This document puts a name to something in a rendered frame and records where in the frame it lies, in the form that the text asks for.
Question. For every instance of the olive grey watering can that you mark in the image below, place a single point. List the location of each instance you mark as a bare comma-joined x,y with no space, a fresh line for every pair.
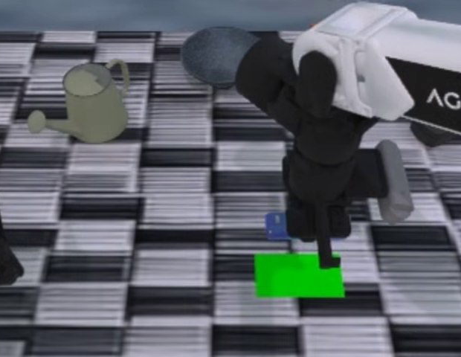
94,111

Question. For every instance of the grey cylinder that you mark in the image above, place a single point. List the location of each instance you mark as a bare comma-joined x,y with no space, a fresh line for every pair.
396,186

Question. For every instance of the green mat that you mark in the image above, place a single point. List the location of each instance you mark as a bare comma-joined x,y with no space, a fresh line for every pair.
290,277

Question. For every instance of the small blue block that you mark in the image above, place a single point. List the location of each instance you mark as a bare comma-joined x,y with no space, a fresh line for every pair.
277,226

